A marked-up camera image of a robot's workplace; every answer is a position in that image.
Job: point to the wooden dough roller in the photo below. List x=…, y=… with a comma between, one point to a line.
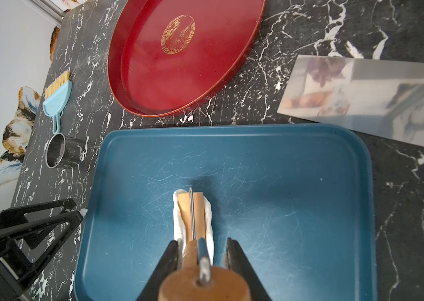
x=196, y=277

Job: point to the round red tray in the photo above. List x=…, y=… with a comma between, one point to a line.
x=168, y=57

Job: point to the metal scraper wooden handle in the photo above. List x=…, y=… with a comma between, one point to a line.
x=376, y=97

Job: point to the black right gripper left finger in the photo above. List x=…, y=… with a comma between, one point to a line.
x=167, y=264

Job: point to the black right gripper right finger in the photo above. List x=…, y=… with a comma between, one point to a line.
x=236, y=260

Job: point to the white dough piece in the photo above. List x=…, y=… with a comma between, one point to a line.
x=180, y=228

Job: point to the blue rectangular tray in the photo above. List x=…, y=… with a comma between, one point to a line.
x=297, y=198

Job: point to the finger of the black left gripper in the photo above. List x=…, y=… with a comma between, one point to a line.
x=28, y=216
x=27, y=247

